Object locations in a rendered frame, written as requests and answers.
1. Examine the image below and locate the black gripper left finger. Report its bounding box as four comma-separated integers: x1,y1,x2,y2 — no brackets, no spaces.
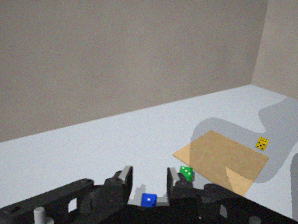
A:
0,166,133,224

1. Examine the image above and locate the tan square mat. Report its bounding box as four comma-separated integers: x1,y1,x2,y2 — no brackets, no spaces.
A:
172,130,269,196

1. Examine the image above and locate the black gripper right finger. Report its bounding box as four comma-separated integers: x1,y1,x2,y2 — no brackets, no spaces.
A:
165,167,298,224

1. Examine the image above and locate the green die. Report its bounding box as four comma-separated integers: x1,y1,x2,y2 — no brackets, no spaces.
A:
180,166,193,182

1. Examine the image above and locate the yellow die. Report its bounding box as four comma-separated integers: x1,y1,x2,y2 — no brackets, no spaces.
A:
255,137,269,151

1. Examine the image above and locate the blue die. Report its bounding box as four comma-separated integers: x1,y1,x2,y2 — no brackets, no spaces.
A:
141,193,157,207

